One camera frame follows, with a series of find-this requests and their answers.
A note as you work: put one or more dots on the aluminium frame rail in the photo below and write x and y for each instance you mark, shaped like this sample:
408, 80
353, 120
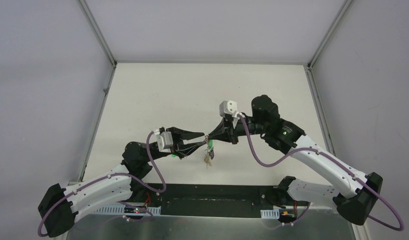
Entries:
89, 196

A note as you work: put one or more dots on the left controller board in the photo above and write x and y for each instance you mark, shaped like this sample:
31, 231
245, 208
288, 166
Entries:
134, 209

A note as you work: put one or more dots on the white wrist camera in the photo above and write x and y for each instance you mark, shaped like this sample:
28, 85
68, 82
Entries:
164, 140
228, 108

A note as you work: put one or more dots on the controller board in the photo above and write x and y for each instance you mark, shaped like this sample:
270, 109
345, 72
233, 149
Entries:
134, 209
288, 216

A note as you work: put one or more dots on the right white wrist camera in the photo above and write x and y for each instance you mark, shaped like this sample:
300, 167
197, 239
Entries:
228, 108

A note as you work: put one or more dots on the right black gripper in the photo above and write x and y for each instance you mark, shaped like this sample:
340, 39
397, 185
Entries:
225, 131

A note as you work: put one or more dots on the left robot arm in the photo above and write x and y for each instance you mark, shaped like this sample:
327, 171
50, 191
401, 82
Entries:
61, 207

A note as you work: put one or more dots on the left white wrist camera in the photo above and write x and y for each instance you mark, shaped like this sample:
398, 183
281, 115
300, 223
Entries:
164, 140

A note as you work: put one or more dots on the large keyring with keys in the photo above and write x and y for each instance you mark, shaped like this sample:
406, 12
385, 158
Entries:
209, 151

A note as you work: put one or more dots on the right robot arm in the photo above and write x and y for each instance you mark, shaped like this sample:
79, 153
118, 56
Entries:
351, 192

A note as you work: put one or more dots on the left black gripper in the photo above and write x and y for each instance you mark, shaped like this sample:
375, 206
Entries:
177, 143

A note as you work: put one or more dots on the right controller board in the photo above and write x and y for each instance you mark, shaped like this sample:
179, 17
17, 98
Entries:
288, 216

